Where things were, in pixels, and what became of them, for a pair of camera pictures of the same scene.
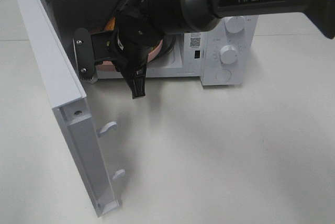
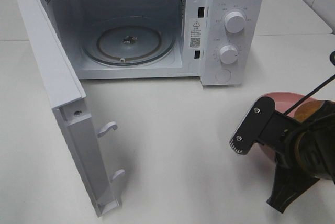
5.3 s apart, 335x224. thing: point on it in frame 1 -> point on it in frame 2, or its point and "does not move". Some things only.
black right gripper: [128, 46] -> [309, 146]
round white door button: [223, 75] does not move
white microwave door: [69, 101] does not move
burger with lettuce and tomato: [110, 24] -> [303, 112]
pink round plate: [153, 56] -> [285, 101]
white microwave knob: [229, 54] does not move
